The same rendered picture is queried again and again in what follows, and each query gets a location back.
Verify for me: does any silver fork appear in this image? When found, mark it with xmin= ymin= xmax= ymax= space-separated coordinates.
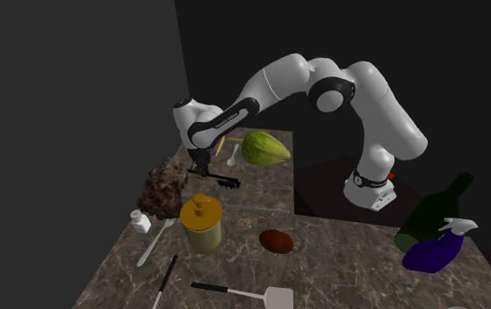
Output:
xmin=135 ymin=217 xmax=177 ymax=268

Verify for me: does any brown potato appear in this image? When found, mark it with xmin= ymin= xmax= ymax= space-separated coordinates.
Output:
xmin=258 ymin=228 xmax=295 ymax=255

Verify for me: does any brown fuzzy lump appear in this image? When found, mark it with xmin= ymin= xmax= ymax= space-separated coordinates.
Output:
xmin=136 ymin=155 xmax=190 ymax=221

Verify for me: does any green melon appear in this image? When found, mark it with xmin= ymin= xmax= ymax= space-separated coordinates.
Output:
xmin=241 ymin=130 xmax=292 ymax=168

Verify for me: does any white salt shaker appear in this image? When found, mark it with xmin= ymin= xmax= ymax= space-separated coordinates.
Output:
xmin=129 ymin=209 xmax=152 ymax=234

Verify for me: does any black handled thin utensil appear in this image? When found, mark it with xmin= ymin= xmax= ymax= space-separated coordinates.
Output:
xmin=151 ymin=254 xmax=179 ymax=309

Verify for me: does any black handled white spatula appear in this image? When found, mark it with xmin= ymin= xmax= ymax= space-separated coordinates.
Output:
xmin=190 ymin=281 xmax=295 ymax=309

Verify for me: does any dark green wine bottle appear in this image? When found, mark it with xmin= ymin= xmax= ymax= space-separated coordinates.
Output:
xmin=394 ymin=171 xmax=476 ymax=255

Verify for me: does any white spoon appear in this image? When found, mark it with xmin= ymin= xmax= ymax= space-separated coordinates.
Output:
xmin=226 ymin=143 xmax=241 ymax=168

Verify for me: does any long grey metal utensil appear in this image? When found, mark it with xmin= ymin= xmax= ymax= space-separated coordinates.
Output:
xmin=220 ymin=203 xmax=292 ymax=215

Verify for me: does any black brush tool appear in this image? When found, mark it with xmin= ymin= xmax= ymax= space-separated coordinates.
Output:
xmin=186 ymin=168 xmax=242 ymax=190

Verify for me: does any yellow soap dispenser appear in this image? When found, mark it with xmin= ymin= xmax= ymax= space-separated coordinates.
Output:
xmin=179 ymin=192 xmax=224 ymax=255

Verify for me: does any dark robot stand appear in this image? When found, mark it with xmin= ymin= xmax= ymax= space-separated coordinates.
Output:
xmin=292 ymin=154 xmax=424 ymax=229

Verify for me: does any blue spray bottle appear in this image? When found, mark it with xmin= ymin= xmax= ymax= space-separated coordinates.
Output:
xmin=401 ymin=217 xmax=480 ymax=274

